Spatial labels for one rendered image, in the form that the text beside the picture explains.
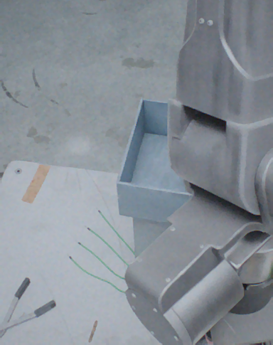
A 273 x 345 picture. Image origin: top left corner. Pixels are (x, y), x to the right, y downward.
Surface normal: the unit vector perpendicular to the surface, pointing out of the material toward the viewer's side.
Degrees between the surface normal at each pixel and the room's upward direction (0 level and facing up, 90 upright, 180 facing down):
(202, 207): 21
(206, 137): 39
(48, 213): 0
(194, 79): 72
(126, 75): 0
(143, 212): 90
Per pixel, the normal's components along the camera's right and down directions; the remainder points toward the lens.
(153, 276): -0.33, -0.72
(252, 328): -0.04, -0.60
